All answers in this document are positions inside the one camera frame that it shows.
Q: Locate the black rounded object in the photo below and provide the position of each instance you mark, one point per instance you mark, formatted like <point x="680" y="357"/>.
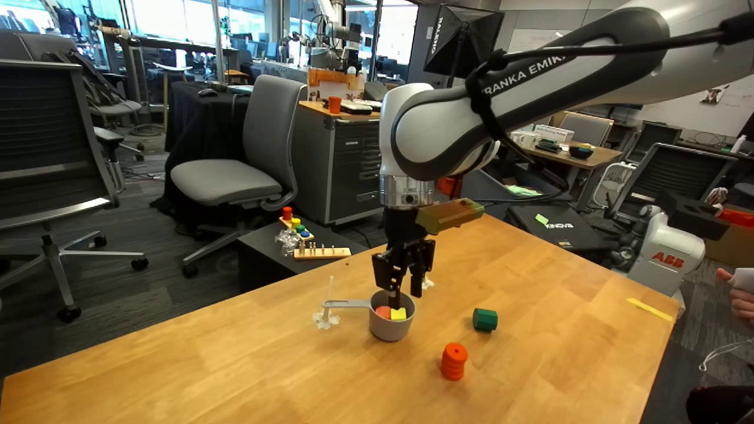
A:
<point x="719" y="404"/>

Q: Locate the yellow tape strip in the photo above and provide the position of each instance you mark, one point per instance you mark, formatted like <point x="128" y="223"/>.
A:
<point x="651" y="309"/>

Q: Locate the black bracket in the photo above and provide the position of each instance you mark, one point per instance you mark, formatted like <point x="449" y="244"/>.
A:
<point x="695" y="214"/>

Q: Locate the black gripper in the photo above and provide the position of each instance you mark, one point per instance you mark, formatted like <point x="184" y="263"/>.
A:
<point x="402" y="231"/>

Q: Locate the grey drawer cabinet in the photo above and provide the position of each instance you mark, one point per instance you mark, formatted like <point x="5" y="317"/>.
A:
<point x="338" y="168"/>

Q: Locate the red cube block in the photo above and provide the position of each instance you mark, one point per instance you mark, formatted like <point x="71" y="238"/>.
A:
<point x="383" y="312"/>

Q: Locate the person's hand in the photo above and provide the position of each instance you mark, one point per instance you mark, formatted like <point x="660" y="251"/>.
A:
<point x="744" y="306"/>

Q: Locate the round wooden desk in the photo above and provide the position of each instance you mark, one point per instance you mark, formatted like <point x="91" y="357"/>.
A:
<point x="581" y="157"/>

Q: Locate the white paper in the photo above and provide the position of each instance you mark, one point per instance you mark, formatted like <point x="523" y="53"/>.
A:
<point x="745" y="278"/>

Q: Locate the red box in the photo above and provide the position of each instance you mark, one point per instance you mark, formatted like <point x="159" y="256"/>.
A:
<point x="739" y="214"/>

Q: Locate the black mesh chair back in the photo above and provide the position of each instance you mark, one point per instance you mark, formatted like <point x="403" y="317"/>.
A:
<point x="674" y="173"/>

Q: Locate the black mesh office chair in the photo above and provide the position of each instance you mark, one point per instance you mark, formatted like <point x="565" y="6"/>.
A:
<point x="49" y="133"/>

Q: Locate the green cylinder block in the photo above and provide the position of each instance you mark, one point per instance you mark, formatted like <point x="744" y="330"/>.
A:
<point x="486" y="318"/>

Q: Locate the colourful shape sorter toy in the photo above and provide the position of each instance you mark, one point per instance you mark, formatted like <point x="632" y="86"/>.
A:
<point x="298" y="229"/>

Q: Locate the grey cup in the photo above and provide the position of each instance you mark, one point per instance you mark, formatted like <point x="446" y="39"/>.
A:
<point x="390" y="330"/>

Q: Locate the orange white box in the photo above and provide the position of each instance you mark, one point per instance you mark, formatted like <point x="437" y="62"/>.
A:
<point x="330" y="78"/>

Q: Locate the black box green label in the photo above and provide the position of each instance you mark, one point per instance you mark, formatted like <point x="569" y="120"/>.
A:
<point x="581" y="236"/>

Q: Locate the wooden peg board toy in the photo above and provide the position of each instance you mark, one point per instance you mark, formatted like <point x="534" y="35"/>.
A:
<point x="322" y="252"/>

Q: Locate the black side stool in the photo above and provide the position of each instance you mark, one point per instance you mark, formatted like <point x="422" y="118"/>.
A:
<point x="261" y="256"/>

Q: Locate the black cloth cover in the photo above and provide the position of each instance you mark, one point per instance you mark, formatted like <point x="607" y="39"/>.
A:
<point x="202" y="118"/>

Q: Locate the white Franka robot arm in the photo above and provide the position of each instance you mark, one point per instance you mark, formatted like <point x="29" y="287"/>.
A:
<point x="549" y="86"/>

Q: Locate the clear plastic bag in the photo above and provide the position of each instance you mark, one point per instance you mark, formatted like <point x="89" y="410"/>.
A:
<point x="283" y="240"/>

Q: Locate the small orange cup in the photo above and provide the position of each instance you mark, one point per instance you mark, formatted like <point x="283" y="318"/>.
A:
<point x="336" y="105"/>

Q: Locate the cardboard box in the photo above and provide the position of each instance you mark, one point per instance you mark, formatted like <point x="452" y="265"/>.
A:
<point x="734" y="247"/>

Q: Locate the white ABB robot part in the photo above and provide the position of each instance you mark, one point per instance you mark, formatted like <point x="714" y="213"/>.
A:
<point x="664" y="260"/>

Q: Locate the olive wrist camera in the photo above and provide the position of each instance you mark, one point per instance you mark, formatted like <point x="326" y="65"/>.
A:
<point x="452" y="213"/>

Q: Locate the grey office chair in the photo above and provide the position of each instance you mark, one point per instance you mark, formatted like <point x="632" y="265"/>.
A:
<point x="224" y="180"/>

